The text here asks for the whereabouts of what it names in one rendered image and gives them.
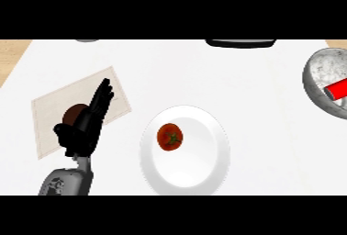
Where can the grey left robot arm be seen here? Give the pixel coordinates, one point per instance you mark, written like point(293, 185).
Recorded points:
point(68, 180)

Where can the white oval plate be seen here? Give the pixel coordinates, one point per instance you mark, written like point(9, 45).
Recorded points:
point(185, 150)

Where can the red can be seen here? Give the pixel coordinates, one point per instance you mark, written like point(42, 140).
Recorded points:
point(339, 88)

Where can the black appliance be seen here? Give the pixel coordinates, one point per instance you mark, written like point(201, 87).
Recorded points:
point(241, 43)

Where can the brown round object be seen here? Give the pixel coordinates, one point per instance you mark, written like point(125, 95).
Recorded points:
point(73, 114)

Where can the red tomato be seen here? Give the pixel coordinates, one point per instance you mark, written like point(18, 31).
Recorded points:
point(170, 137)

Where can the beige placemat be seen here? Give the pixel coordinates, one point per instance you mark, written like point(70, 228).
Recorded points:
point(68, 98)

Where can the grey marbled bowl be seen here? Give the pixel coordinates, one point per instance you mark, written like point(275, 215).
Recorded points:
point(322, 76)

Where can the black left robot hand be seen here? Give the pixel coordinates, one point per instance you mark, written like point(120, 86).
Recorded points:
point(86, 122)

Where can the grey round object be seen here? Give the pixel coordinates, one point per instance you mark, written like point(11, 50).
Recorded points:
point(88, 40)

